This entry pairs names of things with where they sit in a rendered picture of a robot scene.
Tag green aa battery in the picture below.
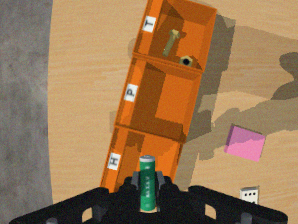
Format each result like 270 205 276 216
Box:
140 155 156 211

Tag pink square pad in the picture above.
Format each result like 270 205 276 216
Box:
223 126 265 162

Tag white domino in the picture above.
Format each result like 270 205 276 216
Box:
240 188 258 204

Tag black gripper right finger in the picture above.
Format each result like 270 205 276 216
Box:
155 171 288 224

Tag orange three-compartment bin rack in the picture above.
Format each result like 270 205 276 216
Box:
99 0 217 193

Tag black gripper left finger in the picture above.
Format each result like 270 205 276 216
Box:
9 171 141 224

